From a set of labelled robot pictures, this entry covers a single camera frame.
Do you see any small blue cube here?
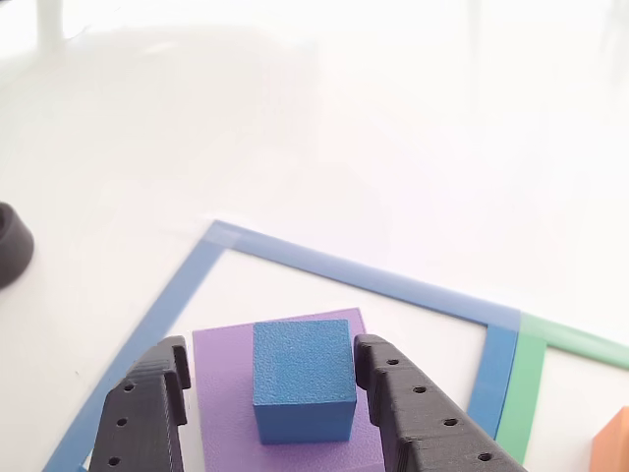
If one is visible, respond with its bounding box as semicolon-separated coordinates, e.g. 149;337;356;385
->
253;319;357;445

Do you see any orange cube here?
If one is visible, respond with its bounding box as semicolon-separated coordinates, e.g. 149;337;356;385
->
589;405;629;472

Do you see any blue square frame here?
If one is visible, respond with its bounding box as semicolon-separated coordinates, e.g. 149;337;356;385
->
41;219;522;472

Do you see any green square frame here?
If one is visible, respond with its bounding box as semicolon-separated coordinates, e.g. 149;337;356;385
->
495;314;629;466

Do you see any purple cube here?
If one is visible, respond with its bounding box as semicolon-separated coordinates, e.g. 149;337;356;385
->
192;308;387;472

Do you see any black tripod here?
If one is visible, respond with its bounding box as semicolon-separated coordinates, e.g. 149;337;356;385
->
0;201;35;290

